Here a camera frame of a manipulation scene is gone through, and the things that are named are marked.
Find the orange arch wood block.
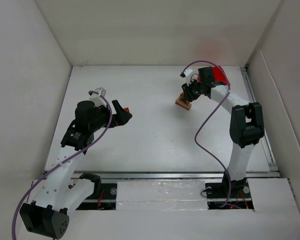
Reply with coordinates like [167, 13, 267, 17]
[179, 92, 188, 104]

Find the light long wood block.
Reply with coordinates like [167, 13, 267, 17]
[175, 97, 187, 106]

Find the reddish long wood block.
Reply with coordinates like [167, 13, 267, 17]
[175, 101, 192, 111]

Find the red plastic bin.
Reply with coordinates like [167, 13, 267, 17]
[212, 66, 228, 85]

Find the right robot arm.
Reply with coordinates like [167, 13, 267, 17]
[180, 66, 265, 198]

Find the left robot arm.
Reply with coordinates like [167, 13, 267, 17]
[19, 100, 132, 240]

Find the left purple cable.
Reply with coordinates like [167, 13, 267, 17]
[11, 90, 113, 240]

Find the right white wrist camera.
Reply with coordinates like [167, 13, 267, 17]
[180, 68, 193, 85]

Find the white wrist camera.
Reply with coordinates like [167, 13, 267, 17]
[180, 68, 193, 85]
[88, 87, 107, 107]

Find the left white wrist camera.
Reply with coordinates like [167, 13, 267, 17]
[88, 87, 107, 107]

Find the aluminium side rail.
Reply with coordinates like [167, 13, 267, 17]
[240, 67, 279, 172]

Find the aluminium front rail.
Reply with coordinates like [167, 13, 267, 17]
[71, 171, 281, 180]

